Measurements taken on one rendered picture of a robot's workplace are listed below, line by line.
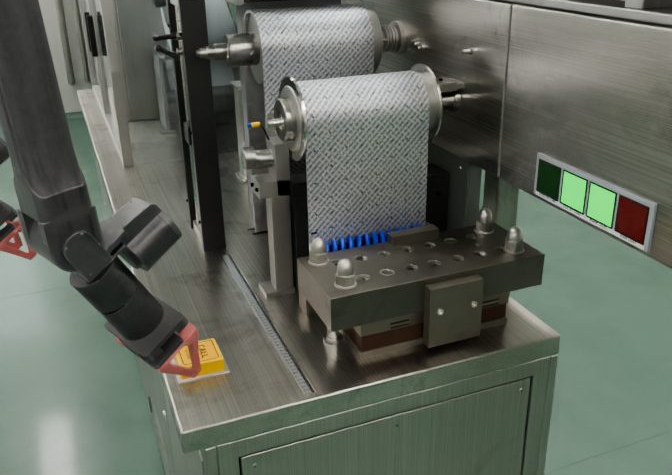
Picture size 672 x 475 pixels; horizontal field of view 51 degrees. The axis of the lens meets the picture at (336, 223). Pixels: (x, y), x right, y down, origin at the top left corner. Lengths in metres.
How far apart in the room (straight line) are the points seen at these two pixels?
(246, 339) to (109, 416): 1.46
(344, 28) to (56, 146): 0.84
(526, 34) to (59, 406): 2.13
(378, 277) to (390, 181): 0.21
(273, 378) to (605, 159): 0.60
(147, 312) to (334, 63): 0.77
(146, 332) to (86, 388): 1.98
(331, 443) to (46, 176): 0.65
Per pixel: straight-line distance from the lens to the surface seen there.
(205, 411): 1.11
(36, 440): 2.66
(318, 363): 1.19
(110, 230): 0.83
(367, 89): 1.26
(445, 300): 1.18
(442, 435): 1.28
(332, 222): 1.28
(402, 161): 1.30
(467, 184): 1.41
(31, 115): 0.74
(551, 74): 1.16
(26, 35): 0.73
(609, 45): 1.06
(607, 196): 1.08
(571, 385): 2.79
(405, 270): 1.19
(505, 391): 1.30
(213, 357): 1.18
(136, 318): 0.86
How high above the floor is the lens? 1.56
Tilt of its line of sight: 23 degrees down
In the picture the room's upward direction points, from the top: 1 degrees counter-clockwise
